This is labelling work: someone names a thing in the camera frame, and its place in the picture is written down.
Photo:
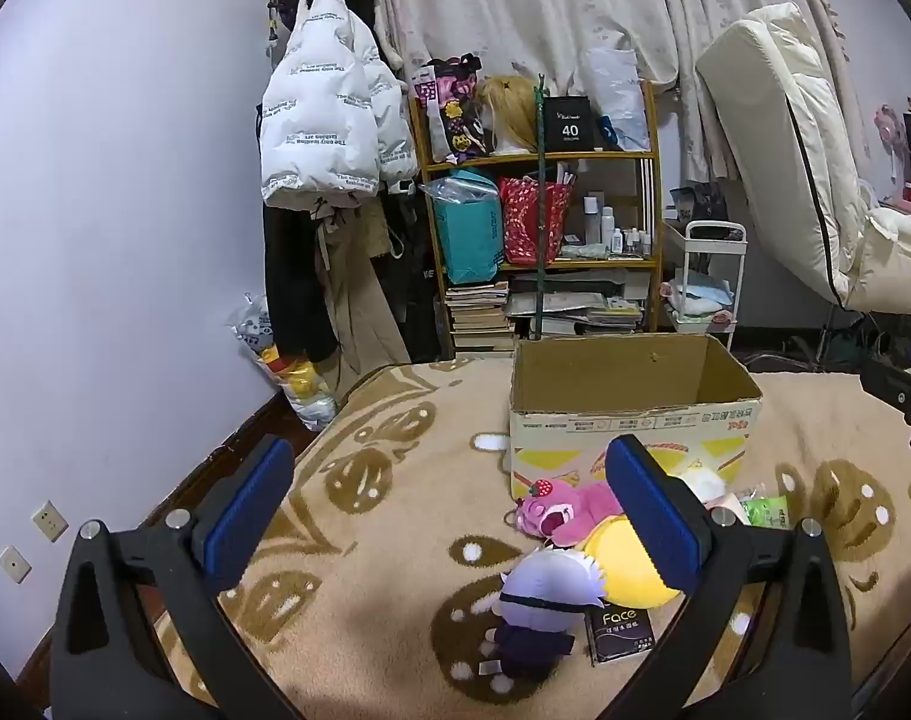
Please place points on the beige hanging trousers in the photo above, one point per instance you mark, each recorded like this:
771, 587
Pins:
358, 300

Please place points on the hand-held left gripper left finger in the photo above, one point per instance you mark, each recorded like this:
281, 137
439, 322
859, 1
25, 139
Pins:
249, 510

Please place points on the black tissue packet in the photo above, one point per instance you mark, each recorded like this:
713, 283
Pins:
620, 634

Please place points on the blonde wig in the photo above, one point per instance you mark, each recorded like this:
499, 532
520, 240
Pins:
508, 112

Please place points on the pink plush toy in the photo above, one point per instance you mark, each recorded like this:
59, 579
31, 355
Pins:
575, 514

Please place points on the pink flower decoration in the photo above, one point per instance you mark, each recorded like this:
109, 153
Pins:
887, 124

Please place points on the pile of magazines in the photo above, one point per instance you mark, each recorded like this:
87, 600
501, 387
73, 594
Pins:
575, 307

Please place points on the teal shopping bag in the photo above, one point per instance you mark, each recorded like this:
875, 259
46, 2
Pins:
467, 232

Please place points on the clear bag of toys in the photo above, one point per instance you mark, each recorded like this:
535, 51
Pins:
298, 382

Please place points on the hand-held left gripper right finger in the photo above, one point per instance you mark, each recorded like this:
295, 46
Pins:
650, 517

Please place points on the white puffer jacket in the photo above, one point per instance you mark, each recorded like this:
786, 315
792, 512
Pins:
313, 105

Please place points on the dark packet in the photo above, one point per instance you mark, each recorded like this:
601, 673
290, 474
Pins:
699, 202

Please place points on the white quilt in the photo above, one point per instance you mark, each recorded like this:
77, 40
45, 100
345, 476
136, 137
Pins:
898, 255

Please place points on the wooden shelf unit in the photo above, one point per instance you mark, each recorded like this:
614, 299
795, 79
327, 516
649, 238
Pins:
575, 156

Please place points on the printed cardboard box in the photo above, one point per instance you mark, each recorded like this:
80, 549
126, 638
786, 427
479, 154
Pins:
575, 435

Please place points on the yellow plush toy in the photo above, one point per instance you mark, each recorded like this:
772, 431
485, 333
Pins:
620, 562

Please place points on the green wet wipes packet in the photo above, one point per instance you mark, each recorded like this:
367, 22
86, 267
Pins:
767, 511

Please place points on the metal folding frame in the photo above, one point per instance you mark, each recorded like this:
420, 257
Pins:
827, 337

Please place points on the purple printed bag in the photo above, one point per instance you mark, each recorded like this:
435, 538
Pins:
455, 112

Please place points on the white wall socket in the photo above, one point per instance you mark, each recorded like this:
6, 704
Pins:
13, 565
50, 521

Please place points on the stack of books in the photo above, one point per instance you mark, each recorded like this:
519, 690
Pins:
478, 315

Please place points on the row of small bottles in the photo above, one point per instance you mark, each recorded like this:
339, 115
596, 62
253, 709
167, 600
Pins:
613, 229

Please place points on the floral beige curtain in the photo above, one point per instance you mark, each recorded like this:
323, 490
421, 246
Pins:
545, 0

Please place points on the light blue folded cloth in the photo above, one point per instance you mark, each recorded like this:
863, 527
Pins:
695, 292

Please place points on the black square box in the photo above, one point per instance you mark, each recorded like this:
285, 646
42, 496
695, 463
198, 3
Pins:
568, 124

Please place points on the white trolley cart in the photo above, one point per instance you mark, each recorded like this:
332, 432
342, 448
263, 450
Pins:
714, 226

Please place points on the beige patterned blanket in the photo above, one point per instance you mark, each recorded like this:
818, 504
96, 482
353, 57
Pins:
395, 525

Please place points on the green pole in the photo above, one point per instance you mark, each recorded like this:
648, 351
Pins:
539, 240

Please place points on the red patterned bag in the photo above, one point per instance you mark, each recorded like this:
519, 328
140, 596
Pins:
530, 221

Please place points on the white-haired plush doll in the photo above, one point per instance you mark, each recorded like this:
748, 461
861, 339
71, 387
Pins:
538, 600

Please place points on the black hanging pants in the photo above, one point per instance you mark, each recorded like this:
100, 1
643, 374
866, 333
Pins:
290, 292

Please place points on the white plastic bag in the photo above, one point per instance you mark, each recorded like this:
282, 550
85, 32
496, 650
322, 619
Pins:
617, 90

